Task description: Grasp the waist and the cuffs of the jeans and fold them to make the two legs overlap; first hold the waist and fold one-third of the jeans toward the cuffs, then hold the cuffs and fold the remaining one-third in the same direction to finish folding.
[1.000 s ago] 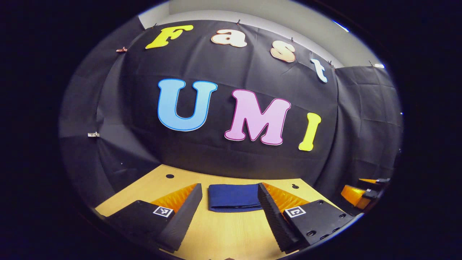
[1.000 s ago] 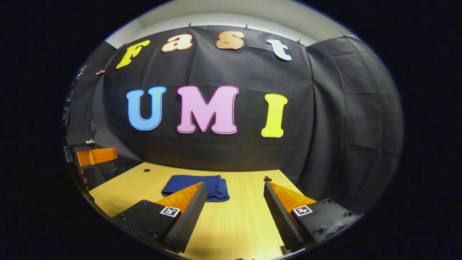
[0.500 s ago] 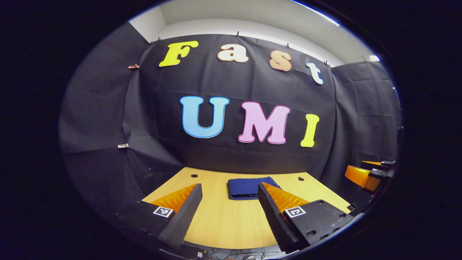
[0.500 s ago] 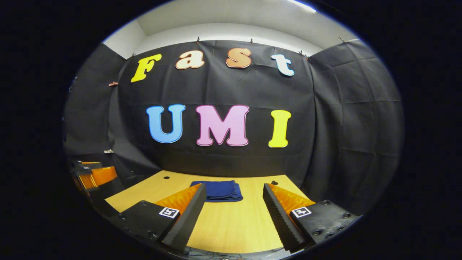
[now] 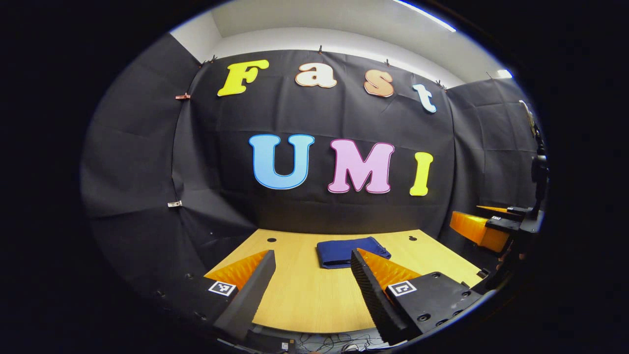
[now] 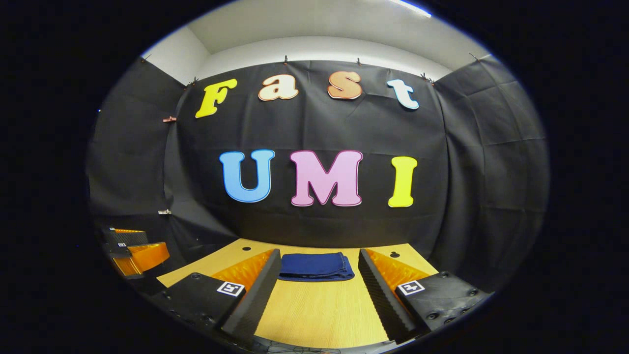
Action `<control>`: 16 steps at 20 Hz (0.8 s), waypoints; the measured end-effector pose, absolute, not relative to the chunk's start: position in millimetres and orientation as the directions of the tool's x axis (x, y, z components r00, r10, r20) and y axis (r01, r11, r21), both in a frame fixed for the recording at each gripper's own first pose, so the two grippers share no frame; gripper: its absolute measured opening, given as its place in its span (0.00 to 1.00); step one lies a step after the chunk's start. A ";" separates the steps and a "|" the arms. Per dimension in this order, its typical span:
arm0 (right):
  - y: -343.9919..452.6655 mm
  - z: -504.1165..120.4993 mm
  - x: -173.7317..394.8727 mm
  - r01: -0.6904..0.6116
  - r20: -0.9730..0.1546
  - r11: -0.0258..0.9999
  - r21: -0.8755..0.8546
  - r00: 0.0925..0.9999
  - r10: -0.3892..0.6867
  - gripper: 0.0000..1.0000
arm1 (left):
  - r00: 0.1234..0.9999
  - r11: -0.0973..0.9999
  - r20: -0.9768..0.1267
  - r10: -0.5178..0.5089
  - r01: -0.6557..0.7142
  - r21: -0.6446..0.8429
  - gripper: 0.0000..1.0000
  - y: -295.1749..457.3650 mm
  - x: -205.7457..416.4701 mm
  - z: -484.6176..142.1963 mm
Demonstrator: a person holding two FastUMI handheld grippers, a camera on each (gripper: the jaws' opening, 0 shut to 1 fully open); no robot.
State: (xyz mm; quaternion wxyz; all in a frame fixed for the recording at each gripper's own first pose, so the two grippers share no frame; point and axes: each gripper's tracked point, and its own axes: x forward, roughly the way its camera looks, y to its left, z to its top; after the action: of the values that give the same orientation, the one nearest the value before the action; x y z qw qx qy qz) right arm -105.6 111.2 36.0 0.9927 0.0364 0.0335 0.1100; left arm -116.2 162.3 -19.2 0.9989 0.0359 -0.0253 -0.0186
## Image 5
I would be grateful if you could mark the black backdrop cloth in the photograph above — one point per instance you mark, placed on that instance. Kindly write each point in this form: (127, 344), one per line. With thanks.
(221, 147)

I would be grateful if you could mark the blue jeans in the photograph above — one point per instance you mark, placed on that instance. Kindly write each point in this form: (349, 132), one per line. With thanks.
(339, 251)

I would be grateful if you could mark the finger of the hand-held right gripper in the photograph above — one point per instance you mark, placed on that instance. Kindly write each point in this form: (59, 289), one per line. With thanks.
(506, 211)
(474, 230)

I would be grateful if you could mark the red clip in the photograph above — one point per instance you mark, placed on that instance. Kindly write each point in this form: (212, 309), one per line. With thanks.
(183, 96)

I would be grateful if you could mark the silver clip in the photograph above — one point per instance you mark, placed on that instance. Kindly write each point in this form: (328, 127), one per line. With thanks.
(174, 203)

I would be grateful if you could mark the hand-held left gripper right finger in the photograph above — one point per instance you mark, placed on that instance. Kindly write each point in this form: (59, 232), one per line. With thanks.
(369, 295)

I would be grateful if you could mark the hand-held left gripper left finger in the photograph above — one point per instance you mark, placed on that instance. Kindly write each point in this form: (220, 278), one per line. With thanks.
(253, 290)

